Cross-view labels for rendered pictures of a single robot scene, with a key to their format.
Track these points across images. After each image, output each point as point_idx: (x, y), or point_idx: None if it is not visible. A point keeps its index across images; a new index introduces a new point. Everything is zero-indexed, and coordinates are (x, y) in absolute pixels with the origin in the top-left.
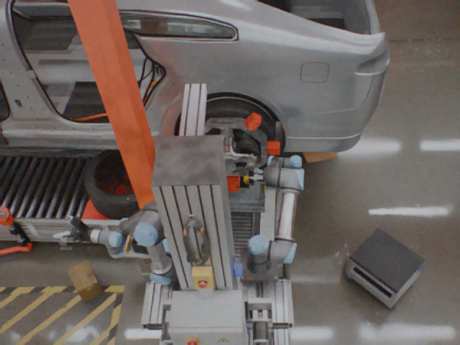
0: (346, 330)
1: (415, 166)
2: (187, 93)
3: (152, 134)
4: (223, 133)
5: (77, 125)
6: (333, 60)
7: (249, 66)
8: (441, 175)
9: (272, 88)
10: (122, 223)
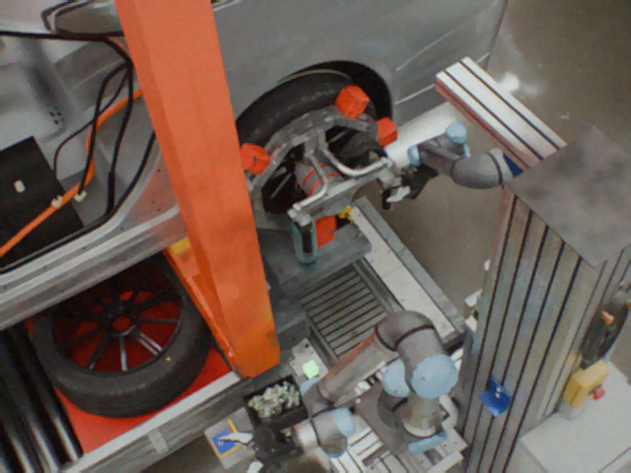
0: (613, 353)
1: (518, 60)
2: (458, 87)
3: (166, 218)
4: (309, 148)
5: (10, 277)
6: None
7: (334, 5)
8: (561, 55)
9: (373, 29)
10: (320, 391)
